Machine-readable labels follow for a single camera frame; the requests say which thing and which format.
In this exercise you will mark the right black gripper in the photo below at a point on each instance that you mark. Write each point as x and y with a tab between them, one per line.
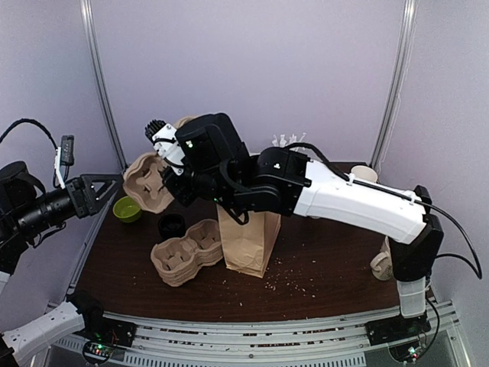
174	184

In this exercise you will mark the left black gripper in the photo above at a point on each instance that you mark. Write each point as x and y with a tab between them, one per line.
80	188

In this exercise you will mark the single brown pulp cup carrier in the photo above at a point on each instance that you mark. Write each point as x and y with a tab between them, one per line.
143	183

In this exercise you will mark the brown pulp cup carrier stack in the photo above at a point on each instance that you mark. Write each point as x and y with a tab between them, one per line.
178	260

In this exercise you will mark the brown paper takeout bag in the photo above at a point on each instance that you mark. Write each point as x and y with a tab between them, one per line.
247	249

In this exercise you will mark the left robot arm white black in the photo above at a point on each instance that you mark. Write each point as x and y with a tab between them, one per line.
29	215

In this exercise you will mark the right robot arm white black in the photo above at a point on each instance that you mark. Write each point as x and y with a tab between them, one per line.
206	159

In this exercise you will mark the green small bowl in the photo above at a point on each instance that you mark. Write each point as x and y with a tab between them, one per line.
126	210

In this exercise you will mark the glass jar of straws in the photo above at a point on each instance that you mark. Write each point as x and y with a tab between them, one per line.
283	140

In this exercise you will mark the stack of paper cups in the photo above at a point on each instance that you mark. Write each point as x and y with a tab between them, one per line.
362	173

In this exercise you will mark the beige ceramic mug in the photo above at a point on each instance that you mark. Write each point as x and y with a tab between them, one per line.
381	265

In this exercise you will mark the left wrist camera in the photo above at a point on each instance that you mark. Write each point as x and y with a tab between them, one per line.
63	161

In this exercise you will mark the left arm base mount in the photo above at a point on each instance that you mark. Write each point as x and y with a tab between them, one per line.
105	337

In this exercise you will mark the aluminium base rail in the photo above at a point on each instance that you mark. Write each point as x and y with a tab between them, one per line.
327	341

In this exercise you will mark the left aluminium frame post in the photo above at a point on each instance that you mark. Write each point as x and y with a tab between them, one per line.
101	88

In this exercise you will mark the aluminium frame post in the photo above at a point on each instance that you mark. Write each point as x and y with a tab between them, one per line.
101	88
400	69

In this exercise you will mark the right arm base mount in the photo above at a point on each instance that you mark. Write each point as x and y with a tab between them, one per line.
406	338

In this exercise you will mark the right aluminium frame post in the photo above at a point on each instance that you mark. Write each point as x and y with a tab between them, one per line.
400	69

